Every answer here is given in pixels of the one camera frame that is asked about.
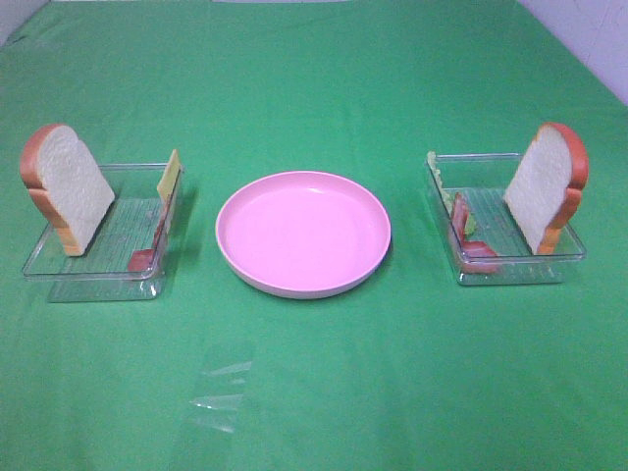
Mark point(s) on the toy bread slice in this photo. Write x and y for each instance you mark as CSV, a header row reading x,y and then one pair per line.
x,y
65,183
547,187

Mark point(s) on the green tablecloth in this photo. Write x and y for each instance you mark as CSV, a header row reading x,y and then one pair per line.
x,y
409,371

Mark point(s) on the clear plastic film piece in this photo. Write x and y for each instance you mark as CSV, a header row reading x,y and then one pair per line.
x,y
221,383

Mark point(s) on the tray bacon strip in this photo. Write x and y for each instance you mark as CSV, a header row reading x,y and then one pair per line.
x,y
145,259
473,253

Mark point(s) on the green toy lettuce leaf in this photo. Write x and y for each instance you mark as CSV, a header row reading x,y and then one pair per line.
x,y
446,197

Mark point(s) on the clear left plastic tray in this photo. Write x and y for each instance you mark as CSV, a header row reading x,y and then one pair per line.
x,y
101,273

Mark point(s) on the clear plastic tray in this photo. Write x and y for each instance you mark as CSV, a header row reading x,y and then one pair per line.
x,y
481,179
101,273

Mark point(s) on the pink round plate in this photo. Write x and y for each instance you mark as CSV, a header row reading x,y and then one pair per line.
x,y
303,234

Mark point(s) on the yellow toy cheese slice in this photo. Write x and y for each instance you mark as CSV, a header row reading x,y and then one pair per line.
x,y
169,177

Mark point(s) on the clear right plastic tray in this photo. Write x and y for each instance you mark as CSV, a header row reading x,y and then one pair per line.
x,y
481,179

